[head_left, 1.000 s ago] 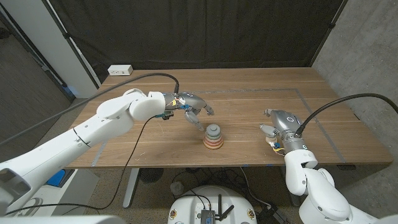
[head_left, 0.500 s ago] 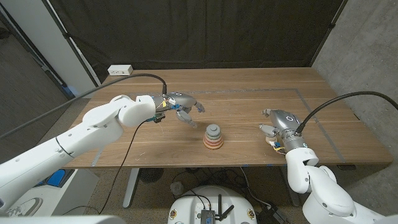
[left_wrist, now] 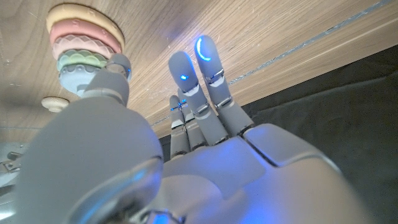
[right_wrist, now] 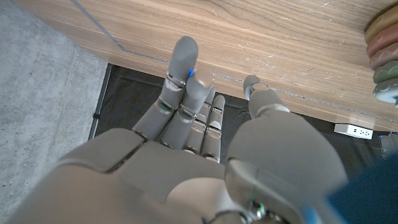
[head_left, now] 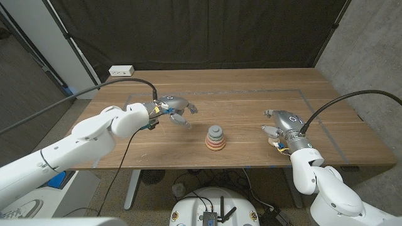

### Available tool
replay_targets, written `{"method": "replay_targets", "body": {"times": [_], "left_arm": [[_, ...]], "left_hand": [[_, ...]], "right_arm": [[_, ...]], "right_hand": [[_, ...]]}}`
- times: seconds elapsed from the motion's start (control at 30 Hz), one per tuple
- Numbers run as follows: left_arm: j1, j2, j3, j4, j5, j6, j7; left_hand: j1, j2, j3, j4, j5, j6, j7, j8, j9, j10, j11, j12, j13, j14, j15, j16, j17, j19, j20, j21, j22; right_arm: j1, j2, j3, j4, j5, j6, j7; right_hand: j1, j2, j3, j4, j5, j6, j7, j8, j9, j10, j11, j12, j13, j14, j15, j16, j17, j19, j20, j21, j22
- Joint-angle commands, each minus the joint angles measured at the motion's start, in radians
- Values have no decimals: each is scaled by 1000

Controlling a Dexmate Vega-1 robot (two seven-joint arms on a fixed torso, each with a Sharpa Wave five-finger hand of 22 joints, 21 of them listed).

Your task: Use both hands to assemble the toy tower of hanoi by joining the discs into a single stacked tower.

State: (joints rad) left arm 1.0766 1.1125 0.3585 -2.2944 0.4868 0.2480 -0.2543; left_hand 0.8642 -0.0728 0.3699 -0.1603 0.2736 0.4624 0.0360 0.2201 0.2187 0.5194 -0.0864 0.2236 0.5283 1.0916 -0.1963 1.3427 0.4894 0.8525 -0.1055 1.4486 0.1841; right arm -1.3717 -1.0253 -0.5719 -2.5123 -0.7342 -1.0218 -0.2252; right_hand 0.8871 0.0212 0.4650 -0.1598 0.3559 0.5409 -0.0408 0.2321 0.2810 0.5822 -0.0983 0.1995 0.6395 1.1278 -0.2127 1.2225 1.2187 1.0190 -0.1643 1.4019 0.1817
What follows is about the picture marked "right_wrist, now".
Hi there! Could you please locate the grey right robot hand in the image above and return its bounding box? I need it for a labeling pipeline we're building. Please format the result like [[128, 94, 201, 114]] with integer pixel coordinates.
[[6, 35, 348, 224]]

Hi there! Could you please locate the small grey toy disc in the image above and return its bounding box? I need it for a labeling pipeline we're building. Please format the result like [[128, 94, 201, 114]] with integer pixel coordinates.
[[373, 78, 398, 105]]

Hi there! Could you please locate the green toy disc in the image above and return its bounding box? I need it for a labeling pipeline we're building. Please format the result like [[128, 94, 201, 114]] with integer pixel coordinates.
[[373, 60, 398, 84]]

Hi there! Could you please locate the dusty pink toy disc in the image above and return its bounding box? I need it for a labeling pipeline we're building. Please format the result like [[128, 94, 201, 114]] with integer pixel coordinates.
[[369, 42, 398, 71]]

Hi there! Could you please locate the coral red toy disc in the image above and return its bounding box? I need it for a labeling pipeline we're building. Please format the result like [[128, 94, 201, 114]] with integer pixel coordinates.
[[366, 26, 398, 58]]

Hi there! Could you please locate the large orange toy disc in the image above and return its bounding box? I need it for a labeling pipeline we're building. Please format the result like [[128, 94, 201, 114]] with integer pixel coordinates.
[[364, 6, 398, 44]]

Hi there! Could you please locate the black fabric backdrop curtain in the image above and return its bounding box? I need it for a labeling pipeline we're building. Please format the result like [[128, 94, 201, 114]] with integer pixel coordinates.
[[88, 63, 398, 175]]

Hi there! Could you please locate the white power strip box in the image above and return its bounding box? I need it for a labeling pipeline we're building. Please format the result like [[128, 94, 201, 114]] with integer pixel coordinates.
[[334, 123, 374, 140]]

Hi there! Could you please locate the blue right wrist clip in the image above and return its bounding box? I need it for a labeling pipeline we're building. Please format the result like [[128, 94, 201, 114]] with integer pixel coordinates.
[[328, 155, 398, 224]]

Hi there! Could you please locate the black backdrop frame pole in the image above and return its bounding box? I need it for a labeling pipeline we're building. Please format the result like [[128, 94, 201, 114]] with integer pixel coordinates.
[[88, 63, 113, 141]]

